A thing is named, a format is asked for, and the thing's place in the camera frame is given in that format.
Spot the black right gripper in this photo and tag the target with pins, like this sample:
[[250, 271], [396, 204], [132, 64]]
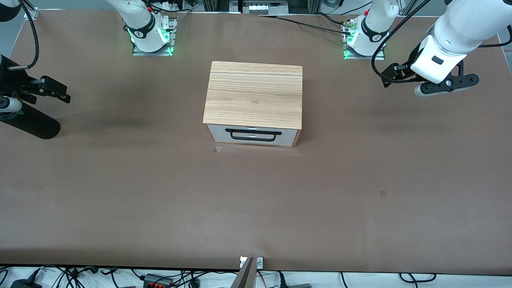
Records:
[[11, 78]]

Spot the black cylindrical vase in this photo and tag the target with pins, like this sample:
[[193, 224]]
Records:
[[34, 126]]

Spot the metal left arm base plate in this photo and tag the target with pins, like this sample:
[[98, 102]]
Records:
[[379, 56]]

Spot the light wooden drawer cabinet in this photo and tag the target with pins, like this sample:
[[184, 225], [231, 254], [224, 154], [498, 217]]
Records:
[[252, 92]]

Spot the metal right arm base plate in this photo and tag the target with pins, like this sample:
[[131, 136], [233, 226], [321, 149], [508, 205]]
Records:
[[171, 32]]

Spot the aluminium frame with white strip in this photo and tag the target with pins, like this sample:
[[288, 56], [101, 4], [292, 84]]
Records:
[[262, 6]]

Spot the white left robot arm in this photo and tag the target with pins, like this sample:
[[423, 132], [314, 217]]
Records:
[[460, 28]]

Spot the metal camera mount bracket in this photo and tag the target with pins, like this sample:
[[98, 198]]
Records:
[[260, 262]]

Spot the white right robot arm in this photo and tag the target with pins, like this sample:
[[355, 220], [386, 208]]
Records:
[[144, 24]]

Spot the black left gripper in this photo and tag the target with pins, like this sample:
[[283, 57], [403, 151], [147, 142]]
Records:
[[404, 71]]

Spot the metal table corner bracket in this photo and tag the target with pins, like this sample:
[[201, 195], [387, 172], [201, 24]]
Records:
[[31, 14]]

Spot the black power adapter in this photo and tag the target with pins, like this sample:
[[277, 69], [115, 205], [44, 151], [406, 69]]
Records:
[[24, 284]]

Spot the grey adapter with orange buttons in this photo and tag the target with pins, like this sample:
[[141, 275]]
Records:
[[156, 280]]

